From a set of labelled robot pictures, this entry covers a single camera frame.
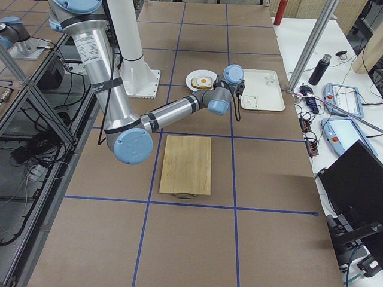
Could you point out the white round plate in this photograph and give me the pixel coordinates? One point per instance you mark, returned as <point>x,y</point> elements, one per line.
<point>199,73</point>

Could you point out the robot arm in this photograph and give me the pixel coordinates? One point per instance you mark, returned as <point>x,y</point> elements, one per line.
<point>17,40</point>
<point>106,36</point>

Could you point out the bread slice with fried egg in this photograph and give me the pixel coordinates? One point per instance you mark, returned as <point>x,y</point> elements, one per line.
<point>202,83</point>

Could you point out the wooden cutting board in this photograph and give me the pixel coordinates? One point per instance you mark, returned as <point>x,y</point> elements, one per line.
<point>186,170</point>

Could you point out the cream bear tray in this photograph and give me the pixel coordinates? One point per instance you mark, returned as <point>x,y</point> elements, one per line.
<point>262,91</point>

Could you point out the black water bottle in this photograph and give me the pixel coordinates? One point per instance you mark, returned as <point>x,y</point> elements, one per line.
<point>319,70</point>

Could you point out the blue teach pendant near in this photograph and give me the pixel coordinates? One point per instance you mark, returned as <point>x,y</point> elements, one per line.
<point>342,133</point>

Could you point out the blue teach pendant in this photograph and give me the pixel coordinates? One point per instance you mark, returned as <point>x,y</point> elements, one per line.
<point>344,97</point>
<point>342,133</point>

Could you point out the blue teach pendant far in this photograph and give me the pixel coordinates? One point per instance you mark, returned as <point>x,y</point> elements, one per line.
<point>344,97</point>

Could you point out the black laptop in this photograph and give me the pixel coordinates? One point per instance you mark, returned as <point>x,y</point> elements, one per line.
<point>353,184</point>

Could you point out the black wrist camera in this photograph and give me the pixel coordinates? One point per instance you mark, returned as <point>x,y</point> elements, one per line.
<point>240,88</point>

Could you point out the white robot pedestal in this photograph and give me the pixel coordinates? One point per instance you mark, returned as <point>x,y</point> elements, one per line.
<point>139,79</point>

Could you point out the aluminium frame post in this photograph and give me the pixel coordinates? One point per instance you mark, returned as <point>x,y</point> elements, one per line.
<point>319,27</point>

